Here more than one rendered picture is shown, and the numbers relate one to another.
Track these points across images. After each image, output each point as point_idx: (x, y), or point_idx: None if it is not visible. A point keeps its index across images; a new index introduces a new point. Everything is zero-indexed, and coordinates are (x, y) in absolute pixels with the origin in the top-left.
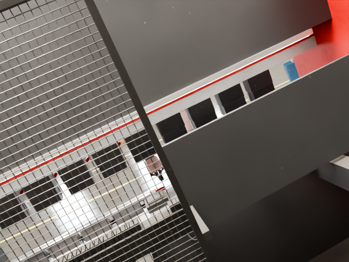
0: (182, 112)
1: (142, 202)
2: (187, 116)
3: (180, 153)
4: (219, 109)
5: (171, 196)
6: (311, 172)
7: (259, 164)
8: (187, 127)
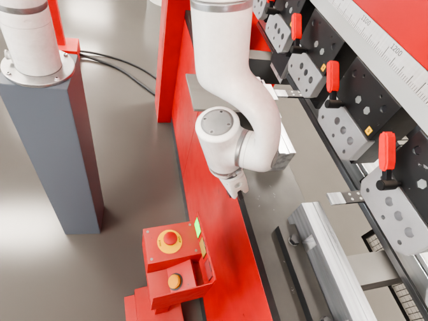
0: (41, 13)
1: (295, 248)
2: (52, 27)
3: None
4: (266, 7)
5: (284, 195)
6: (275, 82)
7: None
8: (52, 63)
